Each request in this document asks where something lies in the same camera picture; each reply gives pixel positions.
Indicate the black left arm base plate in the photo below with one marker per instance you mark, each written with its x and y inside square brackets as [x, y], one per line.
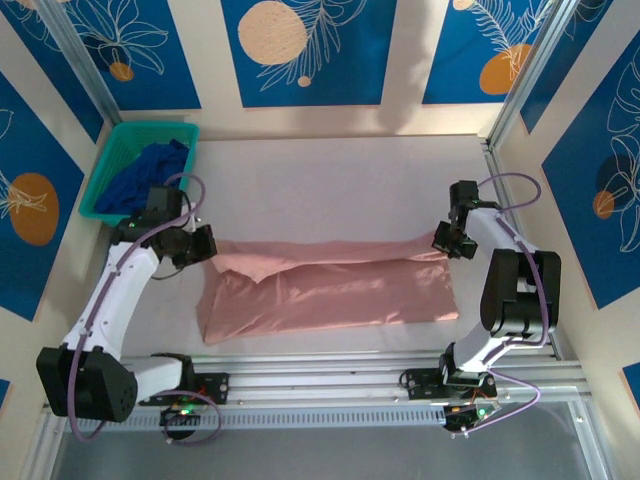
[217, 385]

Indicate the blue poster white line drawing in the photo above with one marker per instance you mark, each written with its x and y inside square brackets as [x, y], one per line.
[575, 60]
[50, 50]

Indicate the teal plastic basket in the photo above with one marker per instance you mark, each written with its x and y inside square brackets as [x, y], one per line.
[125, 135]

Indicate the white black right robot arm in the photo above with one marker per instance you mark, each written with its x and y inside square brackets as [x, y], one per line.
[487, 230]

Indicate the pink t-shirt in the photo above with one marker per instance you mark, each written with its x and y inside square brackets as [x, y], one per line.
[325, 300]

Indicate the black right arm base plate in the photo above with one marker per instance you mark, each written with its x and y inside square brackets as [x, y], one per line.
[420, 382]

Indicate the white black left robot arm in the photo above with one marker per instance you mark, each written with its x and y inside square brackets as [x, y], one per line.
[115, 295]

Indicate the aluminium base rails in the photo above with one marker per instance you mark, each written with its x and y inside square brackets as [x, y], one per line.
[310, 385]

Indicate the blue poster sliver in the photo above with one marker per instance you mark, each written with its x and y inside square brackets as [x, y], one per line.
[4, 395]
[634, 385]

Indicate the blue poster white flower drawing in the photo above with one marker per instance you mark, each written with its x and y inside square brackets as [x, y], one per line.
[590, 250]
[165, 75]

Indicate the aluminium corner post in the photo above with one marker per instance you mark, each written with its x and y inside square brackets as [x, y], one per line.
[537, 60]
[80, 55]

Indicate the blue poster orange circle fern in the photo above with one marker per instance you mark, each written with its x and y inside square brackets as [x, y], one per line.
[450, 60]

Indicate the blue cloth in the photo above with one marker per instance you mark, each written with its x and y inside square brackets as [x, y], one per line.
[135, 175]

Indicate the blue poster beige circle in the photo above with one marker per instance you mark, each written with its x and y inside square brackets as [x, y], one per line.
[350, 75]

